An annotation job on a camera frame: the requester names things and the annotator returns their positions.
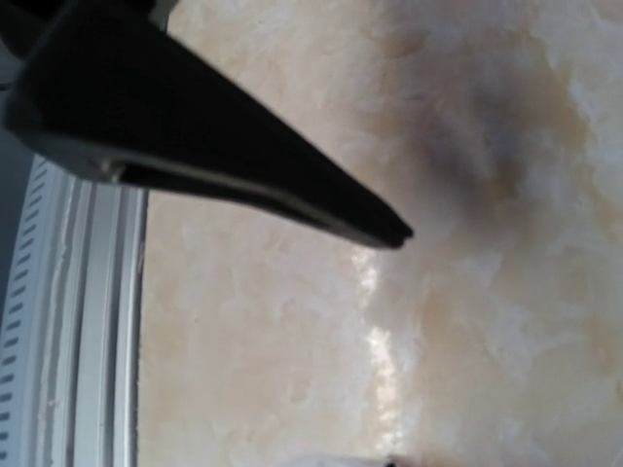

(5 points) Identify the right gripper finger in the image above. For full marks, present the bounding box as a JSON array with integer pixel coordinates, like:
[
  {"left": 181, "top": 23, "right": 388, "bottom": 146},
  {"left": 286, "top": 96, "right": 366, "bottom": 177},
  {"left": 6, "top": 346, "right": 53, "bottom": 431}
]
[{"left": 1, "top": 1, "right": 414, "bottom": 249}]

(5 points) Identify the white pill bottle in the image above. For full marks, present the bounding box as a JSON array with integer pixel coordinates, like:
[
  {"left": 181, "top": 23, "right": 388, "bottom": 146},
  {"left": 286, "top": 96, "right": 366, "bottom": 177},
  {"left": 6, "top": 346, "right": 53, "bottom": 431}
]
[{"left": 285, "top": 454, "right": 397, "bottom": 467}]

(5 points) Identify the front aluminium rail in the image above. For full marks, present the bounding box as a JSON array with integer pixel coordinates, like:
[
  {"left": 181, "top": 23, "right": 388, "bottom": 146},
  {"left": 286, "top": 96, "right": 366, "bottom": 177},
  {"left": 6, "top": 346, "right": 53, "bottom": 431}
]
[{"left": 1, "top": 158, "right": 147, "bottom": 466}]

